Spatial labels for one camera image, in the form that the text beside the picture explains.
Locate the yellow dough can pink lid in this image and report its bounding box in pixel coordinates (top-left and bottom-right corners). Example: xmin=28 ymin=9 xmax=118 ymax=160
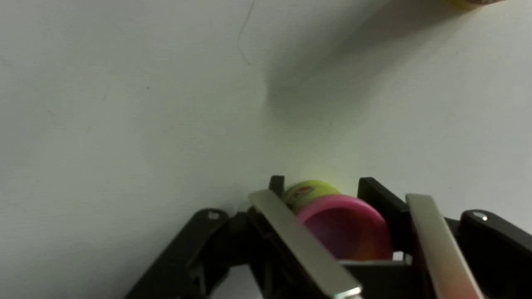
xmin=281 ymin=178 xmax=396 ymax=263

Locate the black silver gripper right finger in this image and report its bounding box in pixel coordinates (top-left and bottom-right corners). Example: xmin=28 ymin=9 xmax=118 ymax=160
xmin=356 ymin=176 xmax=532 ymax=299

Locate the black silver gripper left finger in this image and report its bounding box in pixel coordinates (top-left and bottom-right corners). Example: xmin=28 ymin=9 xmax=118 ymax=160
xmin=125 ymin=175 xmax=366 ymax=299

